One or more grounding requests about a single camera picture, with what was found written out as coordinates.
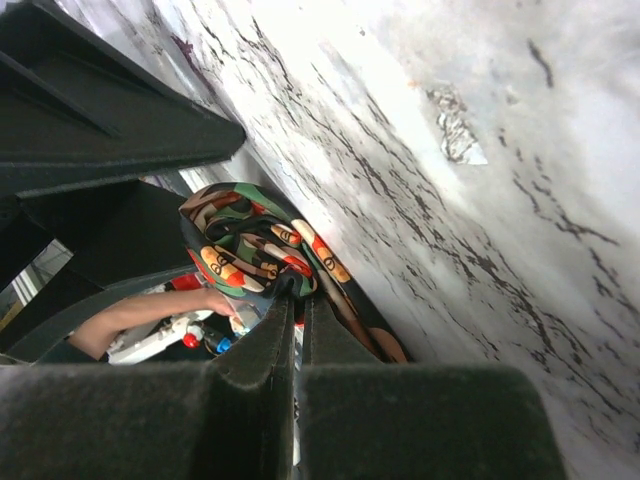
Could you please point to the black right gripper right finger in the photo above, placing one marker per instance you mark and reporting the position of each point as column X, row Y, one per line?
column 364, row 419

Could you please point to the person forearm in background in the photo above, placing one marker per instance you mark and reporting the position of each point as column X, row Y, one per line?
column 96, row 334

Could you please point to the colourful faces patterned tie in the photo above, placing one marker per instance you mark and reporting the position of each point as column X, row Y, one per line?
column 252, row 243

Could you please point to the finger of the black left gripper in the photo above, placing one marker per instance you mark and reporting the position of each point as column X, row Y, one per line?
column 124, row 238
column 76, row 112

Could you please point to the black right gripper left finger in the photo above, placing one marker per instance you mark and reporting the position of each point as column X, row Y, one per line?
column 230, row 418

